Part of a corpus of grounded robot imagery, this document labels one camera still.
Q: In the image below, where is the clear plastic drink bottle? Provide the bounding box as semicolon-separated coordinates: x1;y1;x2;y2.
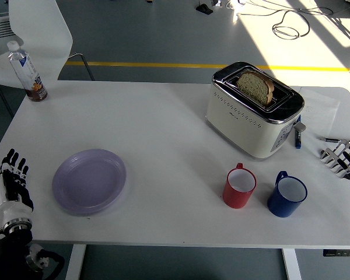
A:
6;40;48;102

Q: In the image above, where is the white floor cable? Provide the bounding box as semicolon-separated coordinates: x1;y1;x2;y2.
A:
226;0;246;10

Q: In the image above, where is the silver pen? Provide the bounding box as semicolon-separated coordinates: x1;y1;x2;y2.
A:
319;136;350;146

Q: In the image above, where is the purple plate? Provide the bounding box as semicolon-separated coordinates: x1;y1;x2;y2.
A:
51;148;127;216

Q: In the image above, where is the yellow floor tape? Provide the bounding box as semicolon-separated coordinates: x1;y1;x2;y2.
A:
64;60;350;72

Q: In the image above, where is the bread slice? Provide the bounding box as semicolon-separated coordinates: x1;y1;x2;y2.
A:
236;71;275;106

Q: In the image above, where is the grey floor cable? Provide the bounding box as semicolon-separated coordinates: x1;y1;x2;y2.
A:
244;0;335;40

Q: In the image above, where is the black floor object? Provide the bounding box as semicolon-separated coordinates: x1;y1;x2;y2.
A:
195;3;214;15

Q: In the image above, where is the cream and chrome toaster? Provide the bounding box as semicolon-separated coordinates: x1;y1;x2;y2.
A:
205;61;306;160

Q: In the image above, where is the black table control panel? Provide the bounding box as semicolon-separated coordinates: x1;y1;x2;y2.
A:
323;249;350;257

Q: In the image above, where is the blue marker pen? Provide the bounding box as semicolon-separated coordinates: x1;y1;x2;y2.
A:
293;114;303;149

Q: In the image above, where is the white table leg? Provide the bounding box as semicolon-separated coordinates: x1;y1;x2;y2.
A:
281;248;303;280
64;244;87;280

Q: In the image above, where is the metal toast rack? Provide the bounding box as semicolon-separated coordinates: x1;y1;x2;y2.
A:
320;139;350;180

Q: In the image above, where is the white chair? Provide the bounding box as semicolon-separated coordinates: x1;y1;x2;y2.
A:
0;0;96;88

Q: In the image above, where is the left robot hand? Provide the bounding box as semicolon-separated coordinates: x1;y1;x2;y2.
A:
0;148;35;224

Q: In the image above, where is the red mug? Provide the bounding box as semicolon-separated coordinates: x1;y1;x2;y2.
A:
222;162;257;209

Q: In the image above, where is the blue mug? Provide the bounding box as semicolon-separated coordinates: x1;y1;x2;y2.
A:
267;170;308;218

